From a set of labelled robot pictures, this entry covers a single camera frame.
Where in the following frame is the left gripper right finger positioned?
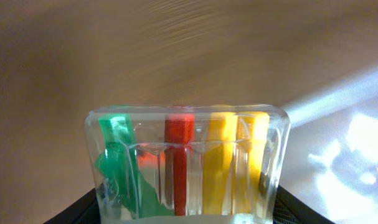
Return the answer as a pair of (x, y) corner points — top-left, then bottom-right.
(273, 186), (333, 224)

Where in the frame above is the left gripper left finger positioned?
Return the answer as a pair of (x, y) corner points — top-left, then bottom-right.
(44, 189), (99, 224)

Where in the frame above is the clear case of coloured bits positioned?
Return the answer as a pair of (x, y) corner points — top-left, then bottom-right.
(84, 105), (291, 223)

